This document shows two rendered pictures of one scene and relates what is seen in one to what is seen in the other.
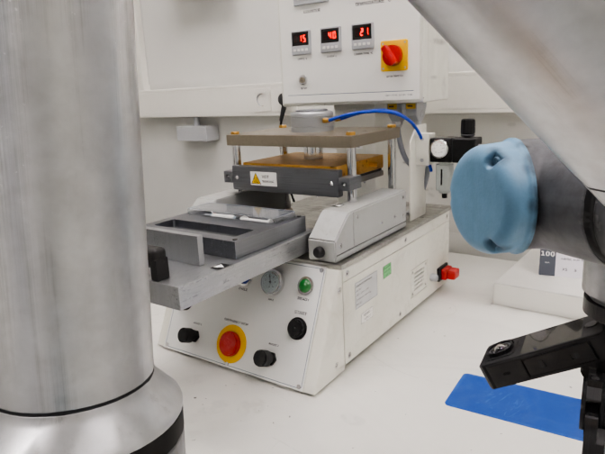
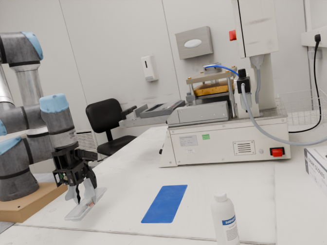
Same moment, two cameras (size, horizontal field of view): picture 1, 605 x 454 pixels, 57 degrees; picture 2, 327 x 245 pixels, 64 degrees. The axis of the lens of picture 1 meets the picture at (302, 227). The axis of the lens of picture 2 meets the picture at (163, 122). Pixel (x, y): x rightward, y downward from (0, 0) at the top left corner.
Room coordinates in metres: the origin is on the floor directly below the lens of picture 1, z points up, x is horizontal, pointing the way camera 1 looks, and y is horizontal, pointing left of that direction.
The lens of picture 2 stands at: (0.52, -1.09, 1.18)
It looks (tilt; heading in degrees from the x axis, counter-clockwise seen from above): 12 degrees down; 77
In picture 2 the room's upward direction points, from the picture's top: 12 degrees counter-clockwise
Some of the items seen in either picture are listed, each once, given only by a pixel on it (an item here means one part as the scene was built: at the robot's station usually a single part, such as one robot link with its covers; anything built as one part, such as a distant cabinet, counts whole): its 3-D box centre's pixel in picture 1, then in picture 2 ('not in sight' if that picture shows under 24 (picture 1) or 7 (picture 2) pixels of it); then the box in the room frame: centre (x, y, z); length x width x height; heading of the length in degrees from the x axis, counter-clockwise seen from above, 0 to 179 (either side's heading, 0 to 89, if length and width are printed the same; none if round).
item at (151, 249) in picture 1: (122, 256); (129, 112); (0.68, 0.23, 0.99); 0.15 x 0.02 x 0.04; 54
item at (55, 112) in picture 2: not in sight; (56, 113); (0.41, -0.26, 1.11); 0.09 x 0.08 x 0.11; 109
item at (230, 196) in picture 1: (237, 208); (208, 101); (1.07, 0.13, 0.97); 0.25 x 0.05 x 0.07; 144
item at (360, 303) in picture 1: (323, 273); (220, 133); (1.03, -0.04, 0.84); 0.53 x 0.37 x 0.17; 144
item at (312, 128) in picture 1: (330, 143); (220, 78); (1.06, -0.06, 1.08); 0.31 x 0.24 x 0.13; 54
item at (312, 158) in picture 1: (316, 154); (214, 82); (1.04, -0.03, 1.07); 0.22 x 0.17 x 0.10; 54
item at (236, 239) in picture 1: (222, 228); (163, 108); (0.83, 0.12, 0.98); 0.20 x 0.17 x 0.03; 54
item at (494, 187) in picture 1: (557, 195); (44, 113); (0.36, -0.17, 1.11); 0.11 x 0.11 x 0.08; 19
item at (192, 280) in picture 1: (201, 243); (155, 112); (0.79, 0.15, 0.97); 0.30 x 0.22 x 0.08; 144
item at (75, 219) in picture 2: not in sight; (88, 204); (0.42, -0.24, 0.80); 0.18 x 0.06 x 0.02; 60
